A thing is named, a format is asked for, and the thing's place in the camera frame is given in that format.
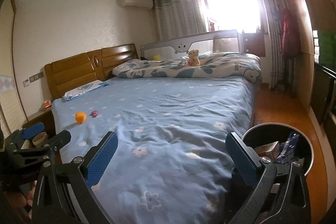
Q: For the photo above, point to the round black trash bin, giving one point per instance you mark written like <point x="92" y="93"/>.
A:
<point x="266" y="133"/>

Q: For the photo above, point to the person left hand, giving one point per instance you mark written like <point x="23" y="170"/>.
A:
<point x="30" y="198"/>

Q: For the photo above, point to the small orange cup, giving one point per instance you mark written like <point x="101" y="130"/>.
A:
<point x="80" y="117"/>

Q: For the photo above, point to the pink teddy bear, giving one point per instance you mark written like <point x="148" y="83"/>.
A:
<point x="193" y="60"/>

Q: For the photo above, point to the wooden wardrobe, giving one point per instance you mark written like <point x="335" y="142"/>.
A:
<point x="311" y="15"/>

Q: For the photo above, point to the wooden nightstand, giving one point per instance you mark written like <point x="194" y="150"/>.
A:
<point x="45" y="117"/>

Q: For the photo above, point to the red jacket hanging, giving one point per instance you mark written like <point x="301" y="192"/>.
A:
<point x="291" y="42"/>

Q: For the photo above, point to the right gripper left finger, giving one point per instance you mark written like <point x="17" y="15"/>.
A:
<point x="98" y="158"/>

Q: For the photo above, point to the grey striped curtain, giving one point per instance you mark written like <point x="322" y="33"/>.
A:
<point x="178" y="18"/>

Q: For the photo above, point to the white air conditioner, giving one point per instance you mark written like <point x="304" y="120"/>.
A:
<point x="145" y="4"/>

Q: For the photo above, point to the blue snack bag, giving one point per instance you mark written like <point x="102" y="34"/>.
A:
<point x="287" y="153"/>

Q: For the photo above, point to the wall switch panel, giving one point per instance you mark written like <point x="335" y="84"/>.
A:
<point x="33" y="78"/>

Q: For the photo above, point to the wooden headboard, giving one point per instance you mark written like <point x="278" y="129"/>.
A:
<point x="66" y="74"/>

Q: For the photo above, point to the yellow toy behind duvet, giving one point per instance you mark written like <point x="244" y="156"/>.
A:
<point x="157" y="57"/>

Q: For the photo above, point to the blue floral bed sheet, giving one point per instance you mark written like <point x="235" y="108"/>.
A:
<point x="171" y="164"/>

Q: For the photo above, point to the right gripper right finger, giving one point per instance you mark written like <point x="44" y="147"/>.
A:
<point x="246" y="160"/>

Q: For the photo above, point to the pink candy wrapper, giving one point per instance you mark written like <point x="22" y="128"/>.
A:
<point x="94" y="114"/>

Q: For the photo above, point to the white blue pillow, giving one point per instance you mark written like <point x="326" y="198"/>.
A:
<point x="84" y="89"/>

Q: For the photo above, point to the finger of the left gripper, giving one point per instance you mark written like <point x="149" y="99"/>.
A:
<point x="55" y="144"/>
<point x="25" y="134"/>

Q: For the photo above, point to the grey bed guard rail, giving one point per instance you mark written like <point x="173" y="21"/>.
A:
<point x="177" y="47"/>

